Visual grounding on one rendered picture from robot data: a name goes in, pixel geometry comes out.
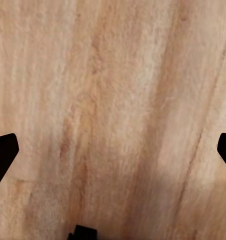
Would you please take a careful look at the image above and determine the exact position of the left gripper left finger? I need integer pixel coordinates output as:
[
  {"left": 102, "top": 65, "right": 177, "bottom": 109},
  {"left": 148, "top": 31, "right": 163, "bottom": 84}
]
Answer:
[{"left": 0, "top": 133, "right": 19, "bottom": 182}]

